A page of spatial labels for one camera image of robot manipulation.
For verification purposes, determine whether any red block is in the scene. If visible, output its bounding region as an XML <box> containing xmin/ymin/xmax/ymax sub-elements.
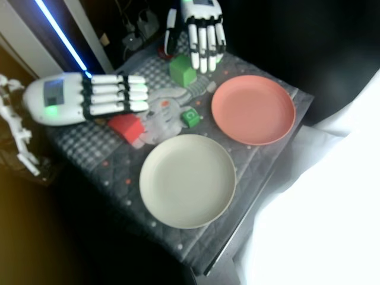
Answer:
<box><xmin>107</xmin><ymin>114</ymin><xmax>145</xmax><ymax>145</ymax></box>

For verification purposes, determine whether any blue light strip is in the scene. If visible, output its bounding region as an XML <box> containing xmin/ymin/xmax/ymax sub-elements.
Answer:
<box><xmin>34</xmin><ymin>0</ymin><xmax>93</xmax><ymax>80</ymax></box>

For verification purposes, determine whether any power strip with adapters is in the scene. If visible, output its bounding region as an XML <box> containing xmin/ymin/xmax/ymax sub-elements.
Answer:
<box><xmin>121</xmin><ymin>8</ymin><xmax>161</xmax><ymax>52</ymax></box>

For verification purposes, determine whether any white cloth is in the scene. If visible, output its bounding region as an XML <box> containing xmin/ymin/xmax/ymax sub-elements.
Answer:
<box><xmin>233</xmin><ymin>67</ymin><xmax>380</xmax><ymax>285</ymax></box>

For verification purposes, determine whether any pink plate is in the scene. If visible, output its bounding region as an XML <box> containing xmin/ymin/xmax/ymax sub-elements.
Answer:
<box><xmin>211</xmin><ymin>74</ymin><xmax>297</xmax><ymax>146</ymax></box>

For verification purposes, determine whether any large green block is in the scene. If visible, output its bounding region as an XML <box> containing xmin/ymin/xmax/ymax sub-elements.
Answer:
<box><xmin>169</xmin><ymin>54</ymin><xmax>198</xmax><ymax>88</ymax></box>

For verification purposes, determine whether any white plate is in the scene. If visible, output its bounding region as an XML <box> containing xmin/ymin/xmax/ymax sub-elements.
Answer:
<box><xmin>138</xmin><ymin>133</ymin><xmax>238</xmax><ymax>230</ymax></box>

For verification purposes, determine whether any small red object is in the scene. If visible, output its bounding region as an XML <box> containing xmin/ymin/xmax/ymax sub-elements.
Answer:
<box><xmin>157</xmin><ymin>46</ymin><xmax>175</xmax><ymax>62</ymax></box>

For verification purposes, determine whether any grey quilt with bear print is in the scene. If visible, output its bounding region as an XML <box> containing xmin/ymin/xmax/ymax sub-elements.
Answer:
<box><xmin>44</xmin><ymin>29</ymin><xmax>315</xmax><ymax>276</ymax></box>

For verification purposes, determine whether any small green block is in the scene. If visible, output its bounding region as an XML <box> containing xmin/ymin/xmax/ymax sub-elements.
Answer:
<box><xmin>180</xmin><ymin>108</ymin><xmax>200</xmax><ymax>129</ymax></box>

